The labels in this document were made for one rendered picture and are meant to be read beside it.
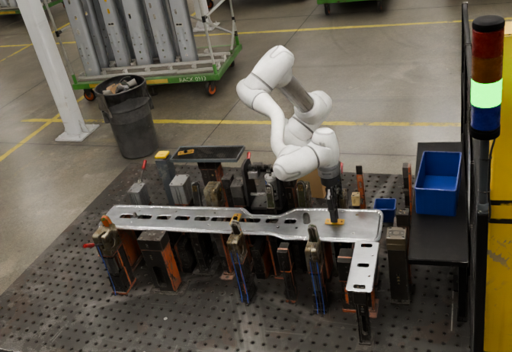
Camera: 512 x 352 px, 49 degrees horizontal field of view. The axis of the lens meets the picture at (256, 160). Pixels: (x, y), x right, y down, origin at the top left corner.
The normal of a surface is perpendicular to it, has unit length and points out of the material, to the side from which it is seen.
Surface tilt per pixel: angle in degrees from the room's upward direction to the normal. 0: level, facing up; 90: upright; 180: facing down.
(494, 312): 90
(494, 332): 90
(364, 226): 0
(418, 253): 0
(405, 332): 0
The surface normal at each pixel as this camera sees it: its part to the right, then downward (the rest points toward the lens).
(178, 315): -0.17, -0.85
